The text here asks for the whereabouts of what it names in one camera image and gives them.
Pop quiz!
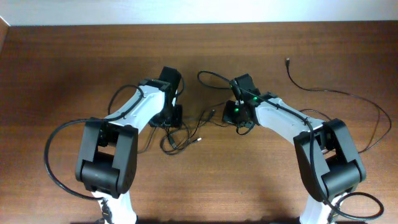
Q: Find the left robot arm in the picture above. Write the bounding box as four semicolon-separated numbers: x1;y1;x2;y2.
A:
75;67;182;223

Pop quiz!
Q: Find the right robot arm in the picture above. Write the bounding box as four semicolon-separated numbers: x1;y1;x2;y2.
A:
223;74;366;223

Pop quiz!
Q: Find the black cable bundle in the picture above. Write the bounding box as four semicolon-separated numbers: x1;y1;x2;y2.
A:
136;101;231;156

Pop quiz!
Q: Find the long black usb cable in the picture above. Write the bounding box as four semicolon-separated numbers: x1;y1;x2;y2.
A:
284;57;392;154

